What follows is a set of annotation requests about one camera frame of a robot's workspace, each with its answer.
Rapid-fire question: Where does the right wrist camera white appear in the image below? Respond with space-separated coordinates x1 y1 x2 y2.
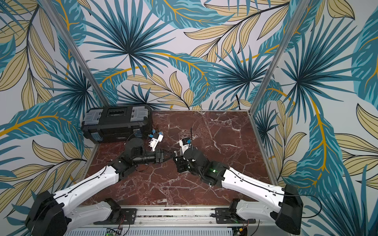
179 138 192 155

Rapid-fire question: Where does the black plastic toolbox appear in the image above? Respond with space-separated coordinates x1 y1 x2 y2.
81 105 153 144

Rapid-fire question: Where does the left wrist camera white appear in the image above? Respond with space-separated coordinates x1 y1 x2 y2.
149 132 163 151

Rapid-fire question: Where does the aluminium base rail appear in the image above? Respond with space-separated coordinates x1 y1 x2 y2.
68 206 288 236

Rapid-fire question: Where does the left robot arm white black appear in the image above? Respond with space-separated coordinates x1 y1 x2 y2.
25 138 175 236

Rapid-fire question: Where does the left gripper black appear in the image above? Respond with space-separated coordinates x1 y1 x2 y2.
133 147 176 165

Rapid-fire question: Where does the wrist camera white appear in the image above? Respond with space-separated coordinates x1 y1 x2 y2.
179 138 192 155
149 132 163 151

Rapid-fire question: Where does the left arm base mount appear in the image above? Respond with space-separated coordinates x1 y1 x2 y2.
94 198 137 225

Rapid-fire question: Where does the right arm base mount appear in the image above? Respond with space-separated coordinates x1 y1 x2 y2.
211 199 257 224

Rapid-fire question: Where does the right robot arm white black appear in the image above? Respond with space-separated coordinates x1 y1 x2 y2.
174 148 303 235

